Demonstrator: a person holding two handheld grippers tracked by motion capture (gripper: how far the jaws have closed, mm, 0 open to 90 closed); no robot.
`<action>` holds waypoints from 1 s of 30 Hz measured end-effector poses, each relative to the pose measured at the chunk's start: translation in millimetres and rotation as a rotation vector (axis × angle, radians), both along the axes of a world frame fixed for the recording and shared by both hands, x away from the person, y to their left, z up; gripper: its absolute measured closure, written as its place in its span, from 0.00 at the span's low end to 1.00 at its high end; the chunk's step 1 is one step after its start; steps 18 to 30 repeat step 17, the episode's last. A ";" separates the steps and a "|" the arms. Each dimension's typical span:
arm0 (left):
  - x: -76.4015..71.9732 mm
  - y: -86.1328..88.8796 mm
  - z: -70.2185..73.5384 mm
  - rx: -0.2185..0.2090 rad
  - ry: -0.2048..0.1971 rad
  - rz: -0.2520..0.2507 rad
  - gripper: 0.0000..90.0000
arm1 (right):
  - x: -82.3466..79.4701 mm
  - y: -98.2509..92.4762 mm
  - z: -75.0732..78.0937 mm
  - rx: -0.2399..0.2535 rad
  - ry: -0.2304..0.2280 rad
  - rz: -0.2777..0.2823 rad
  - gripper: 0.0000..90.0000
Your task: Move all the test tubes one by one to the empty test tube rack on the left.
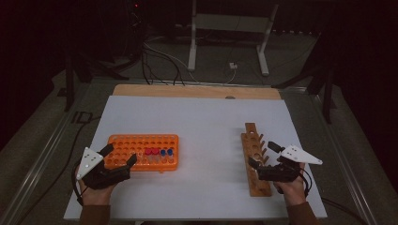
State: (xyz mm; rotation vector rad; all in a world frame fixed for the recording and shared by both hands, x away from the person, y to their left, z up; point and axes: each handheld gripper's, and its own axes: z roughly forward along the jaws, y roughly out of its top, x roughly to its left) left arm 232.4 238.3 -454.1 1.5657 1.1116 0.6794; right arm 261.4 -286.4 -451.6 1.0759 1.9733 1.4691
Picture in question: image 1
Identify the white table mat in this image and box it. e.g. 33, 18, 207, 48
63, 95, 329, 221

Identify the dark equipment rack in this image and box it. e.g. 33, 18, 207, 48
125, 0, 148, 60

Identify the white floor cable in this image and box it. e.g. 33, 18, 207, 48
144, 41, 237, 84

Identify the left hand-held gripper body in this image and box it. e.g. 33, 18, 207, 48
75, 147, 131, 190

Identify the right hand-held gripper cable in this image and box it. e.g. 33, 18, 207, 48
298, 170, 314, 198

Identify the left hand-held gripper cable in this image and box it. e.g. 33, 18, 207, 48
70, 160, 84, 206

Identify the black floor cables bundle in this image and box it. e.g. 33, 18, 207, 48
141, 43, 186, 86

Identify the black tripod stand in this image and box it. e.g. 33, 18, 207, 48
64, 46, 130, 113
271, 31, 338, 125

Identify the long black floor cable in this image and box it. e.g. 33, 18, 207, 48
15, 115, 102, 225

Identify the person's left hand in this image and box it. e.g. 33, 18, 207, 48
76, 167, 118, 206

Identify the orange plastic test tube rack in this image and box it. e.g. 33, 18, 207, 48
102, 133, 180, 173

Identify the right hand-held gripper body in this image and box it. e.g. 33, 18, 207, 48
257, 144, 324, 183

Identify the person's right hand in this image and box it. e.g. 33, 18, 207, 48
273, 162, 309, 207

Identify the grey metal floor rail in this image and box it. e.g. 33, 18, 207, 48
308, 90, 378, 225
0, 83, 90, 225

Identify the hand-held gripper cable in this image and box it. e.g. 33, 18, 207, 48
298, 170, 314, 198
70, 160, 84, 206

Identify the white metal stand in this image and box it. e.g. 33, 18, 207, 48
187, 0, 280, 77

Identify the wooden test tube rack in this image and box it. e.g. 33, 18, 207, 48
240, 122, 272, 198

